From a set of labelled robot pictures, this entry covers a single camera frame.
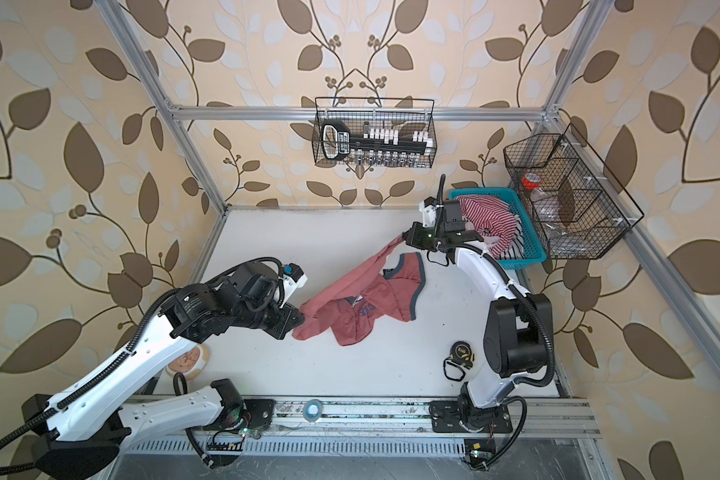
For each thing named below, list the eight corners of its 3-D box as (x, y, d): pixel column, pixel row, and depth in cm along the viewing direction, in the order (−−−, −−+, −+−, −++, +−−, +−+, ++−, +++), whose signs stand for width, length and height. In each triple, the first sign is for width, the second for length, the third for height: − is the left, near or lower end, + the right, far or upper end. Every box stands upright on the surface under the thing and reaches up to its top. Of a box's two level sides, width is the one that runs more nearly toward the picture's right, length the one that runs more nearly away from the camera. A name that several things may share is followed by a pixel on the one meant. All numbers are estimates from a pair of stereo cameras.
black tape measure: (445, 380, 82) (447, 377, 79) (440, 345, 88) (442, 341, 85) (474, 380, 82) (478, 377, 79) (467, 345, 88) (470, 341, 85)
